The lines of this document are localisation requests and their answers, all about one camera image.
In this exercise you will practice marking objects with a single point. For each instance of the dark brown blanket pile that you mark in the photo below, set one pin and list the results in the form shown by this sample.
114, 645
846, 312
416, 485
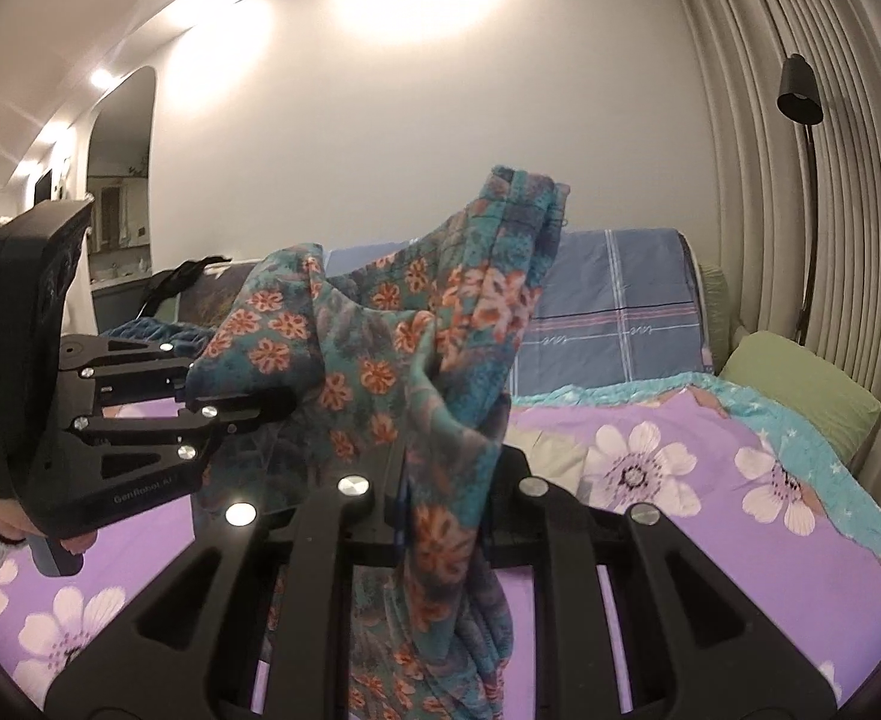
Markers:
178, 277

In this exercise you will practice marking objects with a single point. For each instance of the blue plaid pillow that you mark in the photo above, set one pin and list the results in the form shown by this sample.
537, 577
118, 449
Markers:
620, 315

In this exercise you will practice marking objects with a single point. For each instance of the dark patterned cushion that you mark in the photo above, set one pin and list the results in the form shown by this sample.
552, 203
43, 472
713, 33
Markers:
219, 289

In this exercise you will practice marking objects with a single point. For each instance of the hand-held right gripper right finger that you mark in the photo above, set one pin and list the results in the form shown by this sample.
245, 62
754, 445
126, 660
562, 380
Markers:
530, 510

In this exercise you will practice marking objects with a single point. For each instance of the beige cloth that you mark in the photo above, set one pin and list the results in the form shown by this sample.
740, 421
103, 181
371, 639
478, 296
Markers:
545, 454

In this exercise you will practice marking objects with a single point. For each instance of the pale green cushion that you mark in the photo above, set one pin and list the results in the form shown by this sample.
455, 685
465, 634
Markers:
716, 300

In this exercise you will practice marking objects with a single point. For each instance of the arched doorway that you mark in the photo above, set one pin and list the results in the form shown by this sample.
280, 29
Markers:
121, 165

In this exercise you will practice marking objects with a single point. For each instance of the beige pleated curtain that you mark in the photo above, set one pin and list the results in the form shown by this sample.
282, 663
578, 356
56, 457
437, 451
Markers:
860, 202

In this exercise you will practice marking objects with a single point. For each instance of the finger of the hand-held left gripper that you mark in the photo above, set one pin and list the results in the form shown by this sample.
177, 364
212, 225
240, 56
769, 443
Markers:
144, 371
245, 409

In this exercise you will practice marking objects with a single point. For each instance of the dark teal fuzzy blanket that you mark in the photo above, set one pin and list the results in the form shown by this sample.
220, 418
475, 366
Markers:
148, 331

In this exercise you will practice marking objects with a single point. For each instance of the black wall screen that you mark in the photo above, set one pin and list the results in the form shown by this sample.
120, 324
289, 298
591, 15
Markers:
43, 189

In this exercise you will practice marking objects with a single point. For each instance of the black floor lamp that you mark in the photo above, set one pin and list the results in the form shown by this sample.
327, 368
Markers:
798, 90

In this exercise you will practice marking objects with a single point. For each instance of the green pillow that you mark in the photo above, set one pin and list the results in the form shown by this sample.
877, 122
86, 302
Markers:
792, 382

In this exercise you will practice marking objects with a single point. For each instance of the person's left hand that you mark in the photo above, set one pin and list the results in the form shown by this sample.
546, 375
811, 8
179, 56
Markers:
5, 521

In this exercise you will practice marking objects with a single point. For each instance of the purple floral bed quilt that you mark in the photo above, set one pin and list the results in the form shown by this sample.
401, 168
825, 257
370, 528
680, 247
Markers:
710, 540

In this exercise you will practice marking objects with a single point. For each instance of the teal floral garment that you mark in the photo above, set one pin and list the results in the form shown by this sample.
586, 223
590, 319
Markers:
410, 390

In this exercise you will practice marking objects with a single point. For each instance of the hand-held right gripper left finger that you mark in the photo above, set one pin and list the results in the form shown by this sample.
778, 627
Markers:
350, 532

